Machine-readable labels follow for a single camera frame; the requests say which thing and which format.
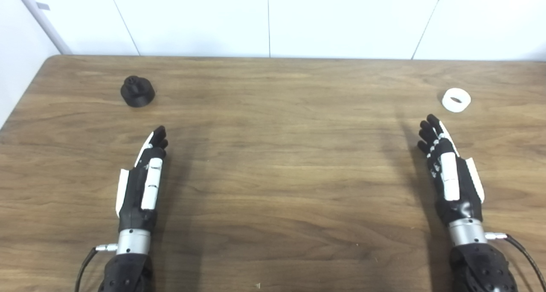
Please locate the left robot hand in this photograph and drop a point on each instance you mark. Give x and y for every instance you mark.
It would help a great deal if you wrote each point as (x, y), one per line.
(136, 189)

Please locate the grey wall corner trim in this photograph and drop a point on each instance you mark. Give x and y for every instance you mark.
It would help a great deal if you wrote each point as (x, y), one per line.
(42, 18)

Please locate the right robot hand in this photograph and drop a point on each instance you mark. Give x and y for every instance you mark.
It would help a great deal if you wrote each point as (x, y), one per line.
(463, 198)

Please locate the round black part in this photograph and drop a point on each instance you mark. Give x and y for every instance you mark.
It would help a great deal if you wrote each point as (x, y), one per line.
(137, 93)

